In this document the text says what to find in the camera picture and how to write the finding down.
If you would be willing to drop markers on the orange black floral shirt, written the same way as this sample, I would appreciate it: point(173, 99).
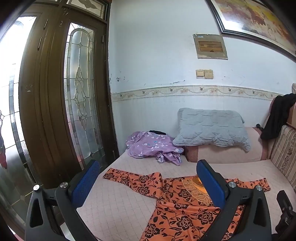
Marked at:
point(180, 208)

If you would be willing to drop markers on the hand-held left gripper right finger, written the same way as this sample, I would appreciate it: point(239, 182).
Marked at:
point(210, 185)

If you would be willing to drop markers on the beige light switch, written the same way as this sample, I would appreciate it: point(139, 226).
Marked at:
point(200, 73)
point(208, 74)

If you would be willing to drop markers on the black cloth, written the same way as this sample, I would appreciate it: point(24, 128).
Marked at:
point(277, 115)

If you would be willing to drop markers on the grey quilted pillow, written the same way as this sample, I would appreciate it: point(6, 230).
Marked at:
point(208, 129)

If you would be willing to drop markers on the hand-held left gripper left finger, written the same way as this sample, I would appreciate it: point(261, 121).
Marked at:
point(85, 183)

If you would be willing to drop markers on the striped floral sofa cushion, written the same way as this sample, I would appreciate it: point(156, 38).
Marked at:
point(285, 153)

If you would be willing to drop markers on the framed painting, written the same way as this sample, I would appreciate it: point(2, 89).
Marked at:
point(254, 16)

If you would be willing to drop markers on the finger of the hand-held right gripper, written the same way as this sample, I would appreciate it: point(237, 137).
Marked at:
point(285, 208)

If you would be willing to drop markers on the brown wooden stained-glass door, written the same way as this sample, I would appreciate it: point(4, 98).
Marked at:
point(46, 104)

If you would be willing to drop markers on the pink quilted sofa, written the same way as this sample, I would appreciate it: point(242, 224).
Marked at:
point(115, 208)

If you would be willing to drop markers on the purple floral garment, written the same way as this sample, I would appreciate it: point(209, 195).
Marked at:
point(150, 143)

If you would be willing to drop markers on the wall electrical panel box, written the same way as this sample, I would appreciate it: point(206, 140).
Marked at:
point(210, 46)

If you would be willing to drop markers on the dark cloth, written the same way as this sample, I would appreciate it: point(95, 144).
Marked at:
point(158, 132)

